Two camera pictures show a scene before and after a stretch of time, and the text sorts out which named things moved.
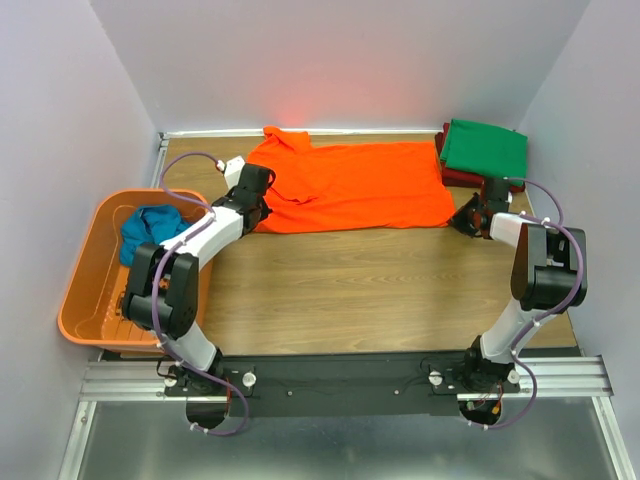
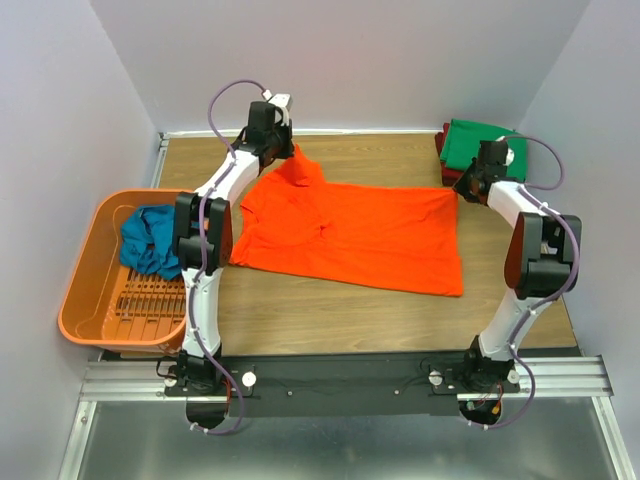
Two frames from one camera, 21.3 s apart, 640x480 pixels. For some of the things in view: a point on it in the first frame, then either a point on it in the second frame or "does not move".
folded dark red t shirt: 456,177 does not move
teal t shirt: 150,224 does not move
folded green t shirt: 485,148 does not move
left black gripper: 260,213 → 282,148
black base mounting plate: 350,383 does not move
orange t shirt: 350,185 → 404,239
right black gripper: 470,215 → 470,182
